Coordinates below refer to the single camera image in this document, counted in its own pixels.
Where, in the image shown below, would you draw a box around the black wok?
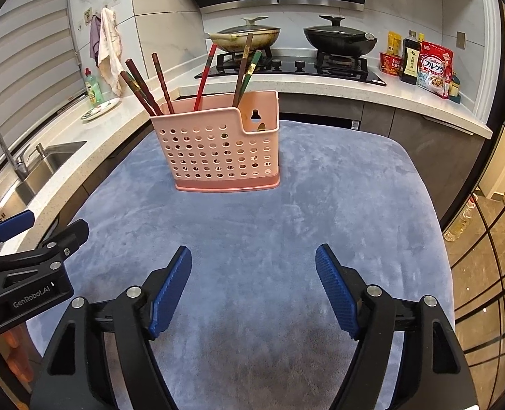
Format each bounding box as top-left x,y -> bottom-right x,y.
303,15 -> 379,58

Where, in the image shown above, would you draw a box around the maroon faceted chopstick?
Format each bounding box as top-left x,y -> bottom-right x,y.
151,52 -> 175,115
119,70 -> 151,117
125,58 -> 164,117

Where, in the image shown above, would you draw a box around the stainless steel sink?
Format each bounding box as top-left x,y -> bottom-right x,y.
0,140 -> 87,206

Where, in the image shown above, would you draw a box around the dark soy sauce bottle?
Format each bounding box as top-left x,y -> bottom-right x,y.
399,30 -> 421,86

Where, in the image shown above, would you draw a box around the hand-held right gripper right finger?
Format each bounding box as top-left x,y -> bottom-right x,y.
315,243 -> 479,410

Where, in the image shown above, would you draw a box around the red and white cereal bag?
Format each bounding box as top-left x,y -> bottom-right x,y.
417,40 -> 454,100

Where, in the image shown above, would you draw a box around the grey-blue plush blanket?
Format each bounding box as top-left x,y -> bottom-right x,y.
25,120 -> 457,410

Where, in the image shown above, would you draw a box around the white hanging cloth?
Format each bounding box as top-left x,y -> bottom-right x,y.
98,6 -> 125,97

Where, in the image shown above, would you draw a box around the green chopstick gold band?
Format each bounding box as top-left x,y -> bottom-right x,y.
235,63 -> 255,107
237,50 -> 263,105

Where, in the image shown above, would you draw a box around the red instant noodle cup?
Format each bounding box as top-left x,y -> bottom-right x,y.
379,51 -> 403,75

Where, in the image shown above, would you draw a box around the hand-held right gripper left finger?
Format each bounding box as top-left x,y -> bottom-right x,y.
30,245 -> 192,410

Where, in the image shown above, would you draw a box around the dark kitchen cabinets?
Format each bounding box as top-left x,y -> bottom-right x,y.
179,94 -> 488,231

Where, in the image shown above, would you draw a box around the patterned plate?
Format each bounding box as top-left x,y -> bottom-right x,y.
81,97 -> 122,121

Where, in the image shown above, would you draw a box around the white stone kitchen countertop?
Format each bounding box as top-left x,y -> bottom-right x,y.
0,66 -> 494,265

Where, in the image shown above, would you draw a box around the bright red chopstick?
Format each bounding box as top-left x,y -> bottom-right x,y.
193,43 -> 217,112

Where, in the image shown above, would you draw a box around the chrome kitchen faucet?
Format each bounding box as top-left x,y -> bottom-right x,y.
0,122 -> 31,180

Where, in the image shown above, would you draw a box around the black framed glass door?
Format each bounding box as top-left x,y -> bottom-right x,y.
440,0 -> 505,410

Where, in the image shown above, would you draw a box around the clear plastic bottle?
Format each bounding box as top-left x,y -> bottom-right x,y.
444,199 -> 477,242

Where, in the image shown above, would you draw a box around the brown chopstick gold band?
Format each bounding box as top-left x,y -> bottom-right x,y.
232,33 -> 254,108

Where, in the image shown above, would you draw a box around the small dark green container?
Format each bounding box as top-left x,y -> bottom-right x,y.
449,72 -> 462,104

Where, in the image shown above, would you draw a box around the black gas stove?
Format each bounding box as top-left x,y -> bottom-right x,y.
194,47 -> 387,87

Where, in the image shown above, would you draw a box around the pink perforated utensil basket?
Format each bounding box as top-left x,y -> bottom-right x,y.
149,91 -> 281,193

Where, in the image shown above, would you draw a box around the beige wok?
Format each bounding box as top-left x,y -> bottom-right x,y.
205,17 -> 281,52

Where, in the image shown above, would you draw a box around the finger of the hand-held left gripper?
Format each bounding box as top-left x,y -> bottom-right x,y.
0,209 -> 36,265
0,219 -> 90,285

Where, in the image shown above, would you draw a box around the green dish soap bottle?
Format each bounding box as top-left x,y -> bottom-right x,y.
84,67 -> 103,109

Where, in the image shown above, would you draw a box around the purple hanging cloth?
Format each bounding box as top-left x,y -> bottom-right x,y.
89,15 -> 103,58

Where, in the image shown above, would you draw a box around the window blind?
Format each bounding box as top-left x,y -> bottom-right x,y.
0,0 -> 84,189

